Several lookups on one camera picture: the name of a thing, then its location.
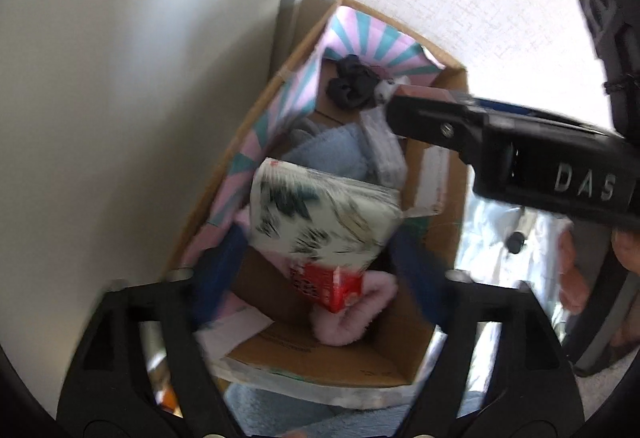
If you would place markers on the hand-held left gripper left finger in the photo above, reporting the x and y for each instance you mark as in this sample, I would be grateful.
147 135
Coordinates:
215 268

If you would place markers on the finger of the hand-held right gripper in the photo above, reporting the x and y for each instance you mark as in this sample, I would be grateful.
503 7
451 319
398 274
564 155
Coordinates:
500 106
440 128

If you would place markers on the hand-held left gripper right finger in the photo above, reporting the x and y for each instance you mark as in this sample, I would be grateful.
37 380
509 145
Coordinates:
420 268

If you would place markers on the brown object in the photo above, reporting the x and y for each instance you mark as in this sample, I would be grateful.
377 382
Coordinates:
430 93

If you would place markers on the pink fluffy cloth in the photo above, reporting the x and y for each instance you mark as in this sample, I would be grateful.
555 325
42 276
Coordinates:
350 323

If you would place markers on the red packet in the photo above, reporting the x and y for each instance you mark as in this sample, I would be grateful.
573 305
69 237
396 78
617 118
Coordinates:
330 288

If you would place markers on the cardboard box with pink flaps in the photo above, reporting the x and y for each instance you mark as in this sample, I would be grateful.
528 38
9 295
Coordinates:
350 358

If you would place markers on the leaf print tissue pack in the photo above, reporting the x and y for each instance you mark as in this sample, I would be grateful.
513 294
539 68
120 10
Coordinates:
320 213

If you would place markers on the person's right hand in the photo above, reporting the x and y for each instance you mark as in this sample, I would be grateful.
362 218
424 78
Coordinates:
627 253

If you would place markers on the small white grey object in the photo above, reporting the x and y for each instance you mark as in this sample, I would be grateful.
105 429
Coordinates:
387 90

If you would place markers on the white paper sheet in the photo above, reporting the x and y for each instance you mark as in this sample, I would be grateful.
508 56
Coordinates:
230 333

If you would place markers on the small black object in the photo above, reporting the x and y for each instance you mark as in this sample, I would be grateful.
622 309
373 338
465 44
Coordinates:
517 242

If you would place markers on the black fabric bundle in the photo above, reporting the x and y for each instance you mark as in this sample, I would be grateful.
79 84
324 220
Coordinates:
350 83

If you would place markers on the light blue towel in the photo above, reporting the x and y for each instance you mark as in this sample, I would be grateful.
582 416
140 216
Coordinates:
330 153

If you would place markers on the grey cloth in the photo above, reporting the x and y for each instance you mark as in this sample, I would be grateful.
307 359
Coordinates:
305 135

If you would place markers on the light blue fluffy mat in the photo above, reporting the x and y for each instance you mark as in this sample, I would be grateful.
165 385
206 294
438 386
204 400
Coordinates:
300 418

